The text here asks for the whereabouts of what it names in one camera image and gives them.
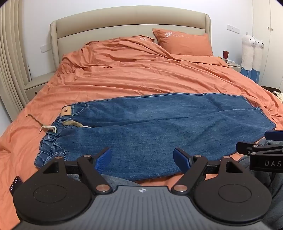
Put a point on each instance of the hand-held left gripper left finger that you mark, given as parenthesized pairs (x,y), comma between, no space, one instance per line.
(103,159)

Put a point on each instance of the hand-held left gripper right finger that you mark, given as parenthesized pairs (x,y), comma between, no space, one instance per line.
(180,158)

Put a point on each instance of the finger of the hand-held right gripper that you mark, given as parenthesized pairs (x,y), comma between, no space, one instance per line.
(245,148)
(274,135)

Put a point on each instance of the blue denim pants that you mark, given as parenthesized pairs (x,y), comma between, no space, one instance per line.
(154,130)

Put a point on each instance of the person's grey clothing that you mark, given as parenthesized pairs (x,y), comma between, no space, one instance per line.
(274,185)

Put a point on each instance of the white crumpled cloth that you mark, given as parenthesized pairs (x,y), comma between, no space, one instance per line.
(278,96)

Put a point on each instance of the white alpaca plush toy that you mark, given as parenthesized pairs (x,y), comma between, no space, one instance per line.
(258,59)
(247,53)

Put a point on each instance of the beige nightstand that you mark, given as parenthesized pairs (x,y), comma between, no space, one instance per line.
(37,83)
(234,66)

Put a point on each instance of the white wardrobe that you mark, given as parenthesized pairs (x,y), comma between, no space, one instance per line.
(269,44)

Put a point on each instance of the black smartphone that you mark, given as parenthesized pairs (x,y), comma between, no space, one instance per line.
(16,184)

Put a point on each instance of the orange duvet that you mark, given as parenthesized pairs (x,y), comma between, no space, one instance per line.
(143,75)

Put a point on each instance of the beige upholstered bed headboard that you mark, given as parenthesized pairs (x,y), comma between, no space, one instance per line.
(110,24)

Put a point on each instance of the beige pleated curtain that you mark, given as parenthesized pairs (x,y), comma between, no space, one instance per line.
(11,55)

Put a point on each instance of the white wall switch plate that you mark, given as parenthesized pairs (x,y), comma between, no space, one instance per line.
(233,29)

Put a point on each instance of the white wall socket plate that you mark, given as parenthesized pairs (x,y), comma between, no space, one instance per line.
(45,48)

